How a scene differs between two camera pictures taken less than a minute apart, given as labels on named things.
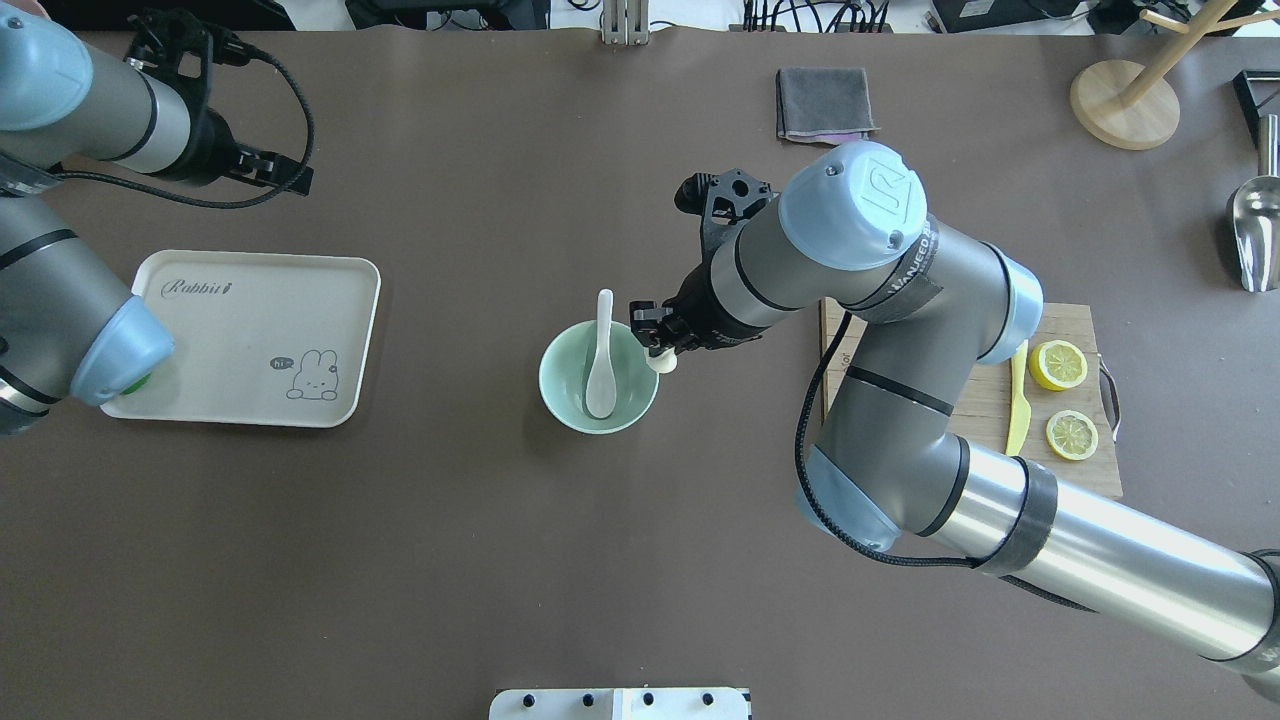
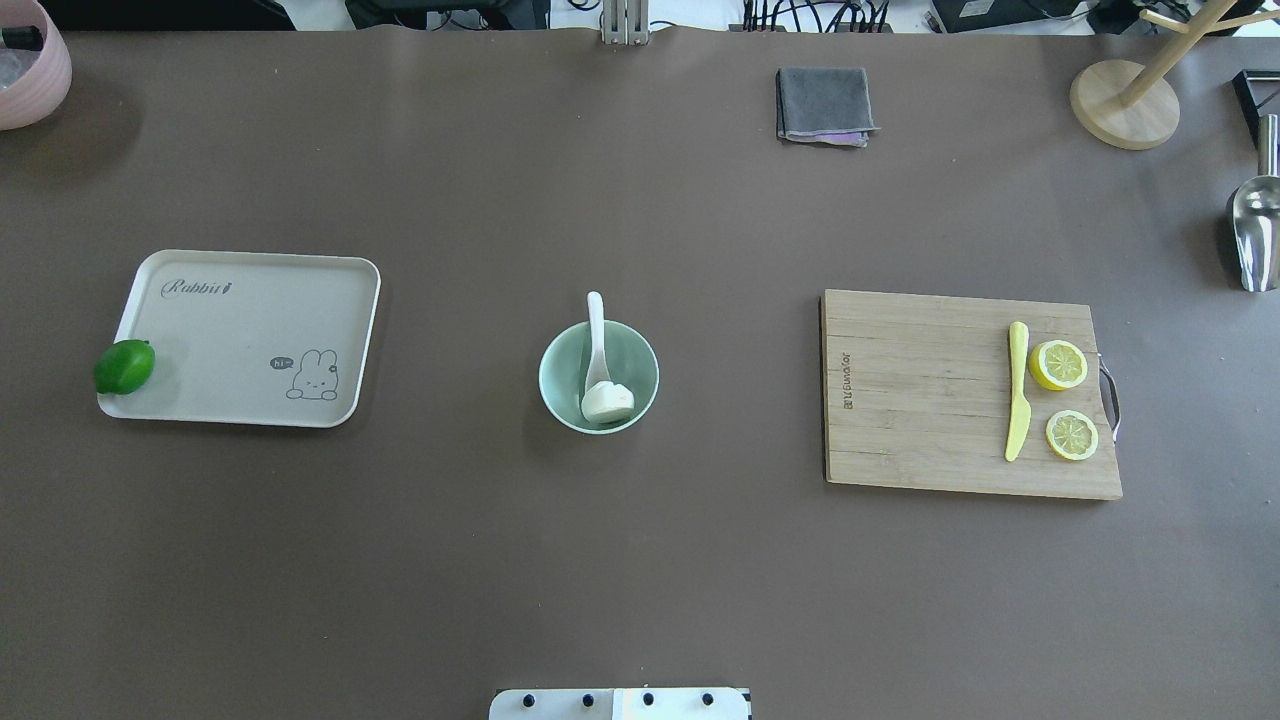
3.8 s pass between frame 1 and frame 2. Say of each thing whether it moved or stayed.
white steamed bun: moved
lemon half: stayed
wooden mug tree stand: stayed
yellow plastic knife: stayed
